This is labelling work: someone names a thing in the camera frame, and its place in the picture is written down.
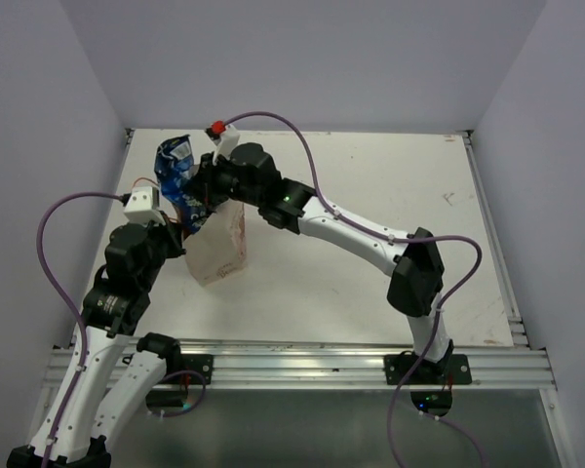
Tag blue snack packet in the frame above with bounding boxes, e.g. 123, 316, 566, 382
154, 135, 210, 234

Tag white paper bag orange handles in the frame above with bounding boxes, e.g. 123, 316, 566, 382
132, 177, 250, 288

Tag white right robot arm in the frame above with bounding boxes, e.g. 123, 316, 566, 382
182, 142, 452, 383

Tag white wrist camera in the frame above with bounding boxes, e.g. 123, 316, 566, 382
206, 121, 240, 165
123, 186, 165, 225

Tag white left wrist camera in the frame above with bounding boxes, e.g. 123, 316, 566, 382
123, 186, 165, 225

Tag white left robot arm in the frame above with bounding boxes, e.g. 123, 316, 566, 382
6, 220, 184, 467

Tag black base bracket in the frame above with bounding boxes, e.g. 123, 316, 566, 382
165, 354, 215, 388
383, 351, 473, 386

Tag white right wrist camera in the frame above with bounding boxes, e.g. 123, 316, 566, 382
206, 121, 240, 165

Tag black left base bracket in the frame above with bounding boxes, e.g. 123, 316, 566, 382
165, 354, 215, 388

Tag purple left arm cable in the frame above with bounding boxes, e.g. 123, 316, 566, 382
36, 192, 128, 468

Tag black right base bracket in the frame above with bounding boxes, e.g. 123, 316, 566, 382
383, 351, 473, 386

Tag aluminium mounting rail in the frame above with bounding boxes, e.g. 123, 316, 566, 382
43, 319, 552, 391

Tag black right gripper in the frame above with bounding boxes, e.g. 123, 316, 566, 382
184, 150, 262, 209

